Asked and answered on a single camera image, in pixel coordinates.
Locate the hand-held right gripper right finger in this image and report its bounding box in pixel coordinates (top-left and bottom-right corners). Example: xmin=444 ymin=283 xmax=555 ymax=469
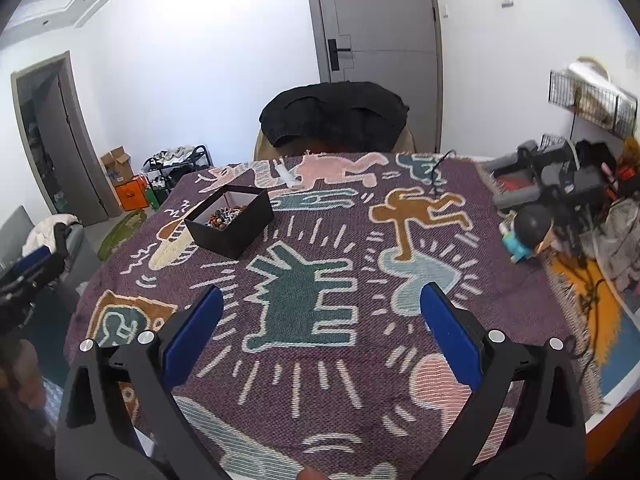
xmin=410 ymin=282 xmax=588 ymax=480

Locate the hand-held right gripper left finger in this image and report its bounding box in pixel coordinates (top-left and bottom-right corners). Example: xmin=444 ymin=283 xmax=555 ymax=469
xmin=54 ymin=284 xmax=236 ymax=480

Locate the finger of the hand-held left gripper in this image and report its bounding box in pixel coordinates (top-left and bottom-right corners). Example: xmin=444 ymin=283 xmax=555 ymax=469
xmin=0 ymin=222 xmax=71 ymax=293

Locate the black jewelry box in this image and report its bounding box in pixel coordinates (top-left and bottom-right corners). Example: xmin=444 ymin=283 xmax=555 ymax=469
xmin=184 ymin=184 xmax=275 ymax=260

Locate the pile of bead jewelry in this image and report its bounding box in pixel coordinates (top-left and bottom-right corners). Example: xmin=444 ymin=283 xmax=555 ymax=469
xmin=206 ymin=204 xmax=249 ymax=231

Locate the white cloth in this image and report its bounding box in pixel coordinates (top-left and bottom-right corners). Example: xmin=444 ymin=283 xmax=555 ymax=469
xmin=22 ymin=214 xmax=84 ymax=257

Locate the green floor mat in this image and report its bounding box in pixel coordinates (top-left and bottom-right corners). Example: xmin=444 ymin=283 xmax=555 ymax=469
xmin=97 ymin=210 xmax=149 ymax=261

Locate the orange box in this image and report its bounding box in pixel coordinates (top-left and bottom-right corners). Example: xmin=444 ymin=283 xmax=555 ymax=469
xmin=114 ymin=175 xmax=150 ymax=211

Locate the dark interior door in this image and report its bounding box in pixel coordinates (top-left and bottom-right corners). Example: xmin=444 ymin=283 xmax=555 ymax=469
xmin=11 ymin=51 xmax=110 ymax=227

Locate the blue toy figure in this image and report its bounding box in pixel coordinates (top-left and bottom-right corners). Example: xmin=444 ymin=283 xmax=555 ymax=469
xmin=501 ymin=206 xmax=557 ymax=264

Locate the brown cardboard box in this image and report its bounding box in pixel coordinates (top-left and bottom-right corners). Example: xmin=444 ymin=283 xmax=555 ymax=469
xmin=100 ymin=146 xmax=134 ymax=184

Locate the purple printed blanket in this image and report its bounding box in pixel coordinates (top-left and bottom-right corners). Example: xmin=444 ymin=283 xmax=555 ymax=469
xmin=65 ymin=151 xmax=606 ymax=480

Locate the orange cloth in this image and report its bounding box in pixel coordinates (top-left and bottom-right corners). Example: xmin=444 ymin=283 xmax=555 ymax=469
xmin=547 ymin=250 xmax=627 ymax=377

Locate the black shoe rack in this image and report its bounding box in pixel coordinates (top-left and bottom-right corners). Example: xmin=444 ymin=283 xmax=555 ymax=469
xmin=144 ymin=145 xmax=214 ymax=209

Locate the white flat strip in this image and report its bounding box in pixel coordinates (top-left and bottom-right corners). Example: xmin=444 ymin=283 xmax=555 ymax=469
xmin=274 ymin=160 xmax=304 ymax=190

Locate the grey black machine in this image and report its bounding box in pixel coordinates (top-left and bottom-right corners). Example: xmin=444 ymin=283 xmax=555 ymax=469
xmin=477 ymin=140 xmax=609 ymax=256

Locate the black cloth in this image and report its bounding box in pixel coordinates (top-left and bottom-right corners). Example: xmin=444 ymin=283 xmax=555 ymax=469
xmin=259 ymin=81 xmax=411 ymax=154

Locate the grey door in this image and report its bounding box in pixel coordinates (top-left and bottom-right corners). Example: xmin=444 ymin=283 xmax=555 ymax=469
xmin=305 ymin=0 xmax=444 ymax=153

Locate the black cable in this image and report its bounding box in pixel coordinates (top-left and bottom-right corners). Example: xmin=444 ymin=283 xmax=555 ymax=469
xmin=427 ymin=149 xmax=459 ymax=196

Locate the small black wire basket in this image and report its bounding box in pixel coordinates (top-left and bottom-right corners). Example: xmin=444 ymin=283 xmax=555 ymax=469
xmin=540 ymin=133 xmax=572 ymax=154

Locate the large black wire basket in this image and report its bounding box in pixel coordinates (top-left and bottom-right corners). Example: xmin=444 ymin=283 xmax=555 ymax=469
xmin=547 ymin=57 xmax=640 ymax=139

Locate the black door handle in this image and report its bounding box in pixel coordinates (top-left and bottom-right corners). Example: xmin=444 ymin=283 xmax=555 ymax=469
xmin=327 ymin=38 xmax=353 ymax=72

